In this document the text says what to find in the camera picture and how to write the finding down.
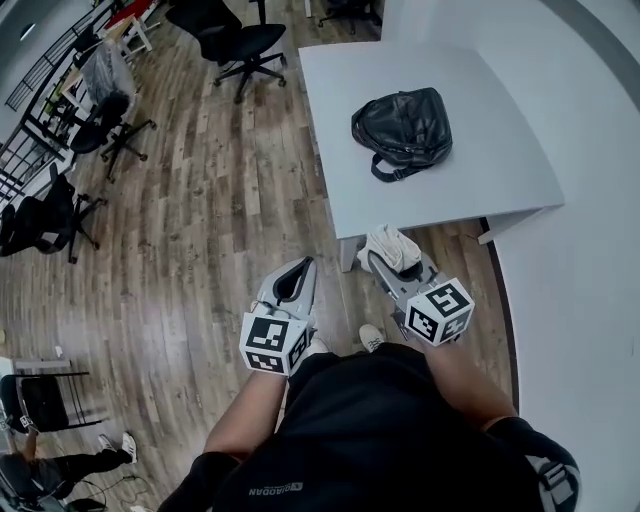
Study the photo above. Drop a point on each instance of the black metal railing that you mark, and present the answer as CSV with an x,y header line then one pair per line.
x,y
50,64

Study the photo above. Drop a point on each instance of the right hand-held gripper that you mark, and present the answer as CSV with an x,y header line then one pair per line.
x,y
440,312

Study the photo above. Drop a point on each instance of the person's white right shoe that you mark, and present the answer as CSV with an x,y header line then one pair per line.
x,y
371,337

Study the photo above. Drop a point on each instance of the person's black shirt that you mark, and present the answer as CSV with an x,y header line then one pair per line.
x,y
360,425

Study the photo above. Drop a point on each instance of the red-top white table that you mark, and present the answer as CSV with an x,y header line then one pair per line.
x,y
127,10

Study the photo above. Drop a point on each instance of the black leather backpack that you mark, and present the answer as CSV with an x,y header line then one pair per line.
x,y
405,125

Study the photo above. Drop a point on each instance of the plastic-covered office chair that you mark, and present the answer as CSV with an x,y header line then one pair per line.
x,y
107,75

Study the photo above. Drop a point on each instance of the person's right forearm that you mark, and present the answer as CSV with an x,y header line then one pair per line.
x,y
465,385

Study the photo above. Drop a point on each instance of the black folding chair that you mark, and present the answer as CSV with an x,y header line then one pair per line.
x,y
42,402

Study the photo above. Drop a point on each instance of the person's white shoe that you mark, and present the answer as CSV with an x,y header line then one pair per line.
x,y
371,337
319,346

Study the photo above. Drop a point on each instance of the black office chair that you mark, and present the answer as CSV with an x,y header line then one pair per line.
x,y
92,137
35,220
240,42
350,12

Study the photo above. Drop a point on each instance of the person's left forearm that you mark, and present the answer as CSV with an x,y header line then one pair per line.
x,y
245,415

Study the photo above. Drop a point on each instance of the wooden-top white table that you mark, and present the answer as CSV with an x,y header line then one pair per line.
x,y
136,37

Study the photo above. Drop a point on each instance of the white cloth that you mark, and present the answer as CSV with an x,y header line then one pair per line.
x,y
387,245

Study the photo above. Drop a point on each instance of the white table leg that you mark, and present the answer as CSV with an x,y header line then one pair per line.
x,y
487,232
352,252

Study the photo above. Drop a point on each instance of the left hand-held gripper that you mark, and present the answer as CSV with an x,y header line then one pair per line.
x,y
272,340

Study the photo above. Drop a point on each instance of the person's white left shoe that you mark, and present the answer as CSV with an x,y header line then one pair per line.
x,y
319,346

